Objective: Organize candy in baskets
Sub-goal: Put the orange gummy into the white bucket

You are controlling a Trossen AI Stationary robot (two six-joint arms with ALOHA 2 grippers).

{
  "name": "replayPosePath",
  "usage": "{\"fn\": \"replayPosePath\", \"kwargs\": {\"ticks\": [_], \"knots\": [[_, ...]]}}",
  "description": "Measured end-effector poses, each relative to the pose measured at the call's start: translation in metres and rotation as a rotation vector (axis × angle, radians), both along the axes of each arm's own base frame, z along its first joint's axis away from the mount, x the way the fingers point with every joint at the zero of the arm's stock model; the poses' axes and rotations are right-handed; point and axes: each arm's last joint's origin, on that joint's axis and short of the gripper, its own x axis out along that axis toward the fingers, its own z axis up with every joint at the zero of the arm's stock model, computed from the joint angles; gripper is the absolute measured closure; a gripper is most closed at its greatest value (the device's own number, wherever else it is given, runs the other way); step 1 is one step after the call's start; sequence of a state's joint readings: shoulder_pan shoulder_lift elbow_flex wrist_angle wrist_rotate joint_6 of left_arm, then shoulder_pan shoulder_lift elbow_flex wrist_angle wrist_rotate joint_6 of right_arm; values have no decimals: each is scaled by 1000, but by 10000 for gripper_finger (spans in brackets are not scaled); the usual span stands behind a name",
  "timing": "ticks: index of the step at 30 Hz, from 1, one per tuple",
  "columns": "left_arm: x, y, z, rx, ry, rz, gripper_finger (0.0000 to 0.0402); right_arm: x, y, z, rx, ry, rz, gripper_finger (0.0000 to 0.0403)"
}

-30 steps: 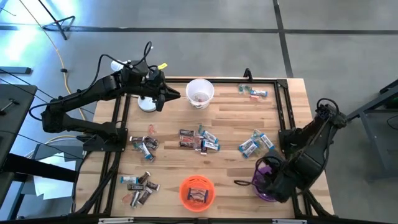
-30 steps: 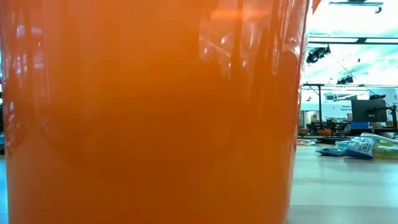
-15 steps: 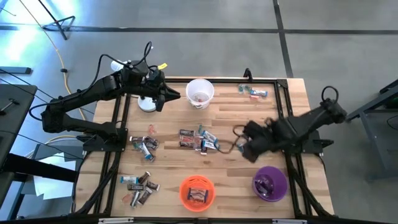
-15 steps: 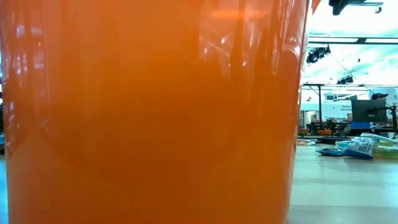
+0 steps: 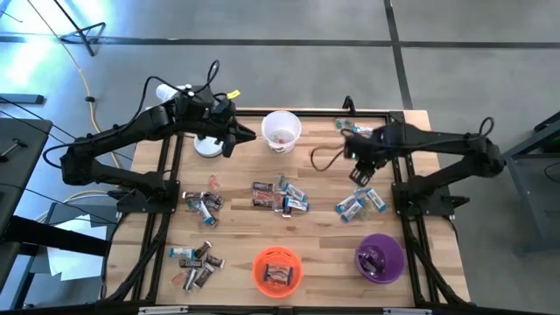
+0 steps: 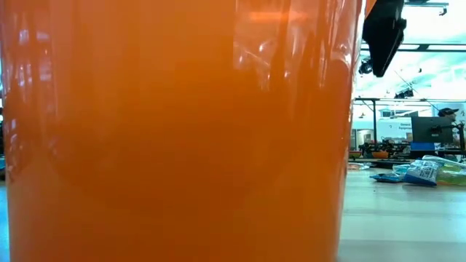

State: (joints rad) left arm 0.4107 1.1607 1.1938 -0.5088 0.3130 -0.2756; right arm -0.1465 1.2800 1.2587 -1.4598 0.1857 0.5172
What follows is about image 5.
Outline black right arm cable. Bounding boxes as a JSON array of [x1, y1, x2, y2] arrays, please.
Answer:
[[310, 145, 349, 173]]

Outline white metal bracket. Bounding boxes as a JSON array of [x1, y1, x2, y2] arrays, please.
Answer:
[[137, 305, 189, 315], [382, 307, 433, 315]]

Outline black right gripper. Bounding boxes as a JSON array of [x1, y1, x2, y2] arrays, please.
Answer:
[[344, 126, 389, 188]]

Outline yellow floor cable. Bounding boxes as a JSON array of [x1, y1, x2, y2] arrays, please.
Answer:
[[24, 0, 120, 222]]

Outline orange plastic basket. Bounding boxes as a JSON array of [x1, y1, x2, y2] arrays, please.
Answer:
[[251, 245, 305, 299]]

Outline black metal cart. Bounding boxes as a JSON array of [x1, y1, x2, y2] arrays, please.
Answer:
[[501, 111, 560, 255]]

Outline black tripod stand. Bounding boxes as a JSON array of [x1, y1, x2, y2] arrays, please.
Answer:
[[52, 0, 108, 57]]

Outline white paper sheets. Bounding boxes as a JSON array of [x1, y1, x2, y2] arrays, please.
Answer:
[[45, 213, 109, 282]]

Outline white plastic bucket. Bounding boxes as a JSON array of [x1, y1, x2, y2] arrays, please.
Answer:
[[261, 109, 303, 154]]

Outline black aluminium table frame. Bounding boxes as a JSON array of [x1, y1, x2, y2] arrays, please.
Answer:
[[98, 108, 472, 315]]

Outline white desk lamp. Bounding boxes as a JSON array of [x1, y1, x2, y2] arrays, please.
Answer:
[[155, 82, 227, 159]]

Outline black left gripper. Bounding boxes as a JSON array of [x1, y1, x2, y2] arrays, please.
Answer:
[[207, 96, 257, 159]]

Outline black hand tool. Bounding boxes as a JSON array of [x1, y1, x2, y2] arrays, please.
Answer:
[[0, 137, 28, 163]]

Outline purple plastic basket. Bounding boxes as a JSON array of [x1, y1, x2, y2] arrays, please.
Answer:
[[353, 233, 406, 285]]

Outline silver candy bar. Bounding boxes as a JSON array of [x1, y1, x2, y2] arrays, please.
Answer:
[[182, 267, 198, 293]]

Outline black side table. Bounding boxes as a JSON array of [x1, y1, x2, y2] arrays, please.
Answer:
[[0, 116, 110, 310]]

